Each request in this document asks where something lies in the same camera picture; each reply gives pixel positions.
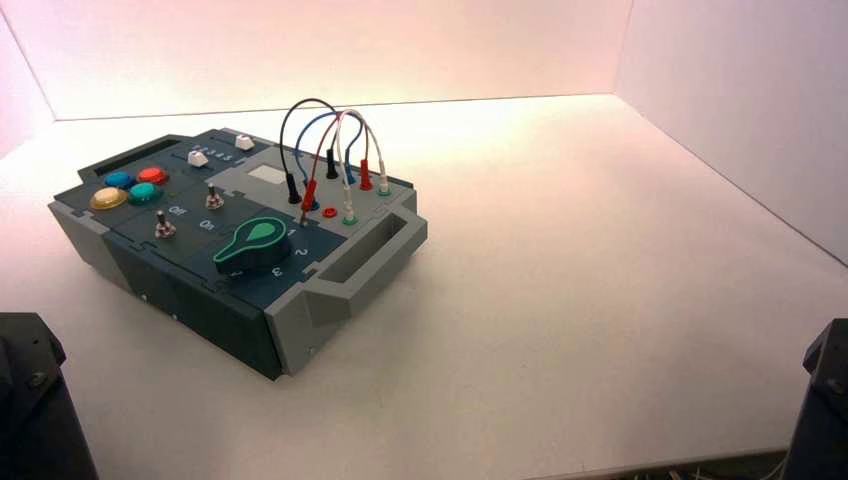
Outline grey and teal control box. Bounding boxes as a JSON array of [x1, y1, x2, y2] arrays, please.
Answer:
[[47, 127, 429, 382]]

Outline green rotary selector knob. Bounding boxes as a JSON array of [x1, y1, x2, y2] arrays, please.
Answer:
[[213, 216, 291, 277]]

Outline white rectangular display window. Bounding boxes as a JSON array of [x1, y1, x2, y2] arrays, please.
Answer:
[[246, 164, 287, 186]]

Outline green round push button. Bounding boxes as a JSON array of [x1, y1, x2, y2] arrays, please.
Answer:
[[127, 182, 162, 206]]

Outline yellow round push button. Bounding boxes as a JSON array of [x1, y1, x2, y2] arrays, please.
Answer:
[[89, 186, 130, 212]]

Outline white banana plug cable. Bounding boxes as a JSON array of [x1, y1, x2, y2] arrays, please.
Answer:
[[331, 109, 392, 212]]

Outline blue banana plug cable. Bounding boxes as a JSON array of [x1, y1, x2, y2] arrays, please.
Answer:
[[294, 110, 364, 212]]

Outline red banana plug cable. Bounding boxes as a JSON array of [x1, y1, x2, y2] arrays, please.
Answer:
[[299, 109, 374, 228]]

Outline black banana plug cable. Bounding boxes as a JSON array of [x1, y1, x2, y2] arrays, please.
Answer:
[[278, 97, 341, 205]]

